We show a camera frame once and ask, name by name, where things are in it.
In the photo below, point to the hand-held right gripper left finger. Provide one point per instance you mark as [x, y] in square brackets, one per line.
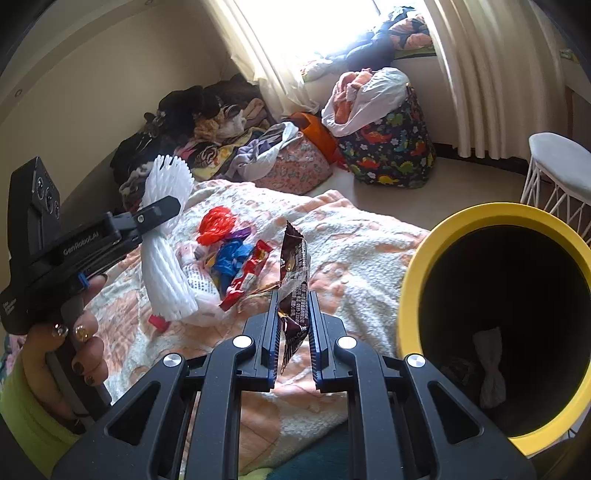
[272, 344]

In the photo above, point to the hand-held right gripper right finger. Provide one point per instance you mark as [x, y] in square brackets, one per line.
[316, 344]

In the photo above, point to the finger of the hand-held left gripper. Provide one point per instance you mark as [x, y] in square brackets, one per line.
[157, 211]

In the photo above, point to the brown snack wrapper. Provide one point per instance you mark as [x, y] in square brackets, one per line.
[295, 277]

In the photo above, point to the yellow trash bin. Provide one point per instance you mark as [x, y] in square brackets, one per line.
[413, 286]

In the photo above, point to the person's left forearm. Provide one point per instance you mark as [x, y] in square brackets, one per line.
[23, 424]

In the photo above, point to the person's left hand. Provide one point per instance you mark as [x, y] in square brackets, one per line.
[37, 360]

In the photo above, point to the red plastic wrapper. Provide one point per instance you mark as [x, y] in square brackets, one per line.
[217, 224]

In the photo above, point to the red snack wrapper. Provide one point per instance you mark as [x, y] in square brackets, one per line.
[247, 272]

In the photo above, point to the blue plastic wrapper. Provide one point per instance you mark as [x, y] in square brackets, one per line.
[228, 261]

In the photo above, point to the purple foil wrapper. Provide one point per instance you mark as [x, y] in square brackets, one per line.
[242, 232]

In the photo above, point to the pile of clothes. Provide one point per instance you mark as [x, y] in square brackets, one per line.
[184, 120]

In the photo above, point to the peach white printed blanket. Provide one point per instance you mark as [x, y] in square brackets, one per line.
[360, 258]

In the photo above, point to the dark teal cloth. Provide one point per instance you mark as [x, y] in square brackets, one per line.
[314, 454]

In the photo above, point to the small red wrapper piece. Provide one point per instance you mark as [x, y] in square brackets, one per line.
[158, 323]

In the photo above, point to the white lilac garment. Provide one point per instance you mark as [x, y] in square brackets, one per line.
[258, 154]

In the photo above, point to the pink floral fabric bag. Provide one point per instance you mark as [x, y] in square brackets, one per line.
[295, 164]

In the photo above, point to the white crumpled tissue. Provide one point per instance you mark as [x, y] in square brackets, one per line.
[490, 364]

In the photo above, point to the orange bag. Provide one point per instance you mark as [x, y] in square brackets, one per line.
[318, 134]

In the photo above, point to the cream curtain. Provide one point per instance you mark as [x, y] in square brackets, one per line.
[277, 60]
[489, 78]

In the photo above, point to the dinosaur print laundry bag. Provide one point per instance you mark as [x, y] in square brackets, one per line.
[392, 157]

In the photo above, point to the white pillow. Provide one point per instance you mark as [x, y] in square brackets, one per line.
[323, 69]

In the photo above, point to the peach towel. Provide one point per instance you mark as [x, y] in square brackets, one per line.
[344, 94]

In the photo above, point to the white plastic bag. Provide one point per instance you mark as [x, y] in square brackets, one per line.
[388, 90]

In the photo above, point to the dark blue quilt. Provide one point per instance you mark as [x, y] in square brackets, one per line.
[369, 50]

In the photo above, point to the orange floral cloth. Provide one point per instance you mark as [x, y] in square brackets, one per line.
[411, 32]

